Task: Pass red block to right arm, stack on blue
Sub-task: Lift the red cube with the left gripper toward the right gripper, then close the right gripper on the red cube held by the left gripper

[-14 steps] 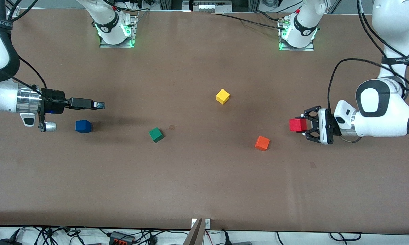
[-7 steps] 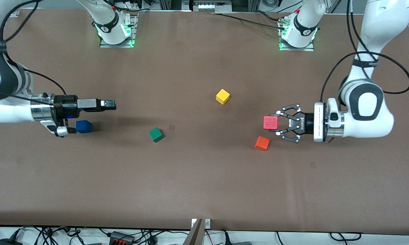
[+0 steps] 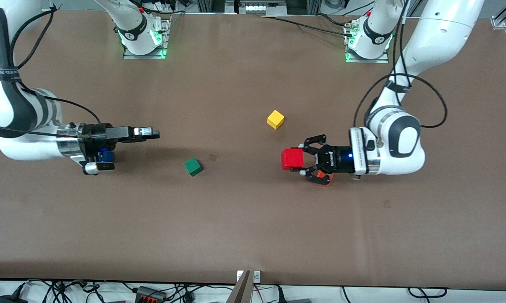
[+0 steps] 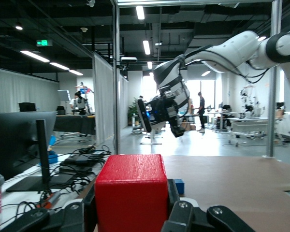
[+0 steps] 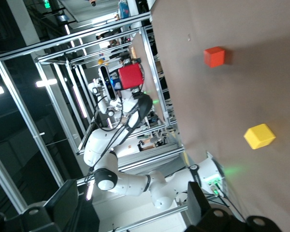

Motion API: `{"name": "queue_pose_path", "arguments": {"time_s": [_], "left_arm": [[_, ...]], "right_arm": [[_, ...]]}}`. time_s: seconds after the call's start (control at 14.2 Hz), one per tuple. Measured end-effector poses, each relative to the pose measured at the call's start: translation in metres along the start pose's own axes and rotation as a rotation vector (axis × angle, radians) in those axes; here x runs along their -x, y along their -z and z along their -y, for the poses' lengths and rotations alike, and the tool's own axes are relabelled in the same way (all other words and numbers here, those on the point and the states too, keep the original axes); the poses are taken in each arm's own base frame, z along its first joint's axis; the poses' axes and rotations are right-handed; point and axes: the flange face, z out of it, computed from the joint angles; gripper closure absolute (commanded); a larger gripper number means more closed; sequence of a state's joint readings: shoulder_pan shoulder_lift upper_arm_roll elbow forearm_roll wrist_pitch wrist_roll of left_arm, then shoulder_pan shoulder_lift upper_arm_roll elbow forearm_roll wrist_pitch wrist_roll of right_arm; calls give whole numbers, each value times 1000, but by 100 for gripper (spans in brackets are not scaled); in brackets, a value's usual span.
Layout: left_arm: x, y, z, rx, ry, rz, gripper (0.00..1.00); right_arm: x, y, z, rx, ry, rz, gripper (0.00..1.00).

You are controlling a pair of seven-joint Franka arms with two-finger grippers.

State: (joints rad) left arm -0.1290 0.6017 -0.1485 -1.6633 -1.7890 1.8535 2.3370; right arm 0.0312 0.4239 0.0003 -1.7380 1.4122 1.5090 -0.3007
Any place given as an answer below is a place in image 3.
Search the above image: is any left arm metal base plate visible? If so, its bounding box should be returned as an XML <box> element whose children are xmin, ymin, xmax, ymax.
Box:
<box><xmin>344</xmin><ymin>25</ymin><xmax>390</xmax><ymax>64</ymax></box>

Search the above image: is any black looped floor cable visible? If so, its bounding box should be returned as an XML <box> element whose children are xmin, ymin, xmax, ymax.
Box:
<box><xmin>408</xmin><ymin>287</ymin><xmax>448</xmax><ymax>299</ymax></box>

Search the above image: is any black orange power strip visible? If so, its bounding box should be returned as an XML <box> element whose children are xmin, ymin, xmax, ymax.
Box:
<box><xmin>135</xmin><ymin>286</ymin><xmax>167</xmax><ymax>303</ymax></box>

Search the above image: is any green cube block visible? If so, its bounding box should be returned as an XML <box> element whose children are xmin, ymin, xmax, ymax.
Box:
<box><xmin>183</xmin><ymin>157</ymin><xmax>204</xmax><ymax>177</ymax></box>

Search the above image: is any orange cube block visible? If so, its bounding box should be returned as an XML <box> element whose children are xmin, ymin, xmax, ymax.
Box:
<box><xmin>315</xmin><ymin>169</ymin><xmax>334</xmax><ymax>187</ymax></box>

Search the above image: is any brown table cover sheet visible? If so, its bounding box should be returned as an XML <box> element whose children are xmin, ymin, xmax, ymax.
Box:
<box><xmin>0</xmin><ymin>11</ymin><xmax>506</xmax><ymax>291</ymax></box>

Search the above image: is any grey slanted post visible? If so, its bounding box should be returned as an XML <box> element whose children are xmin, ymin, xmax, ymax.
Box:
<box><xmin>225</xmin><ymin>270</ymin><xmax>253</xmax><ymax>303</ymax></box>

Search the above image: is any short black table cable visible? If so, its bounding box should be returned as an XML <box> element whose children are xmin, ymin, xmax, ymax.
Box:
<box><xmin>314</xmin><ymin>13</ymin><xmax>354</xmax><ymax>28</ymax></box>

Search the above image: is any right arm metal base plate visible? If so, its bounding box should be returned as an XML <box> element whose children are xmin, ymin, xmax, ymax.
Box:
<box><xmin>122</xmin><ymin>19</ymin><xmax>169</xmax><ymax>60</ymax></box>

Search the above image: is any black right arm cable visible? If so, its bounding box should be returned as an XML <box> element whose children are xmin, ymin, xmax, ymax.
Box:
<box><xmin>8</xmin><ymin>4</ymin><xmax>102</xmax><ymax>139</ymax></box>

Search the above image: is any grey electronics box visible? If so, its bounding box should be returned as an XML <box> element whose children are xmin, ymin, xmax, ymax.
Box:
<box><xmin>238</xmin><ymin>0</ymin><xmax>288</xmax><ymax>16</ymax></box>

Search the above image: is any long black table cable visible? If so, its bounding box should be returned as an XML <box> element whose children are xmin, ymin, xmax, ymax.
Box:
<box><xmin>274</xmin><ymin>17</ymin><xmax>354</xmax><ymax>37</ymax></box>

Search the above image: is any red cube block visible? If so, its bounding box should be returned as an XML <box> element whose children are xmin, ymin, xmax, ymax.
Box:
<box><xmin>281</xmin><ymin>148</ymin><xmax>305</xmax><ymax>171</ymax></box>

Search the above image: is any yellow cube block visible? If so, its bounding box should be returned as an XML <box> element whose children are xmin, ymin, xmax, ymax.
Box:
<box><xmin>267</xmin><ymin>110</ymin><xmax>285</xmax><ymax>130</ymax></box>

